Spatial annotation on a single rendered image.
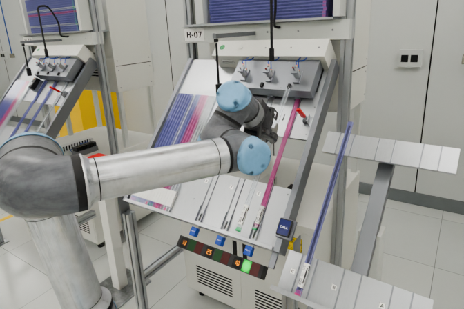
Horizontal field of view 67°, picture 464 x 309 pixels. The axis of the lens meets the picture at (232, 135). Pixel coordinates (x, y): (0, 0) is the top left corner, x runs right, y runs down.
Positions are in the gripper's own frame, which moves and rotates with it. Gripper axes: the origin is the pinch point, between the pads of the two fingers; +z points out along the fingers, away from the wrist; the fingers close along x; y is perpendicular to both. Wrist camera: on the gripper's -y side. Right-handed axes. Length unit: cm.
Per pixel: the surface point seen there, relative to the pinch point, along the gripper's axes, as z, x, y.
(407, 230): 169, -53, -7
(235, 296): 67, 20, -63
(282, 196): 9.1, -5.9, -15.0
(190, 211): 11.2, 25.8, -28.4
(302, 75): 10.9, -2.0, 28.4
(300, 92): 10.9, -2.8, 21.8
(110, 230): 49, 88, -52
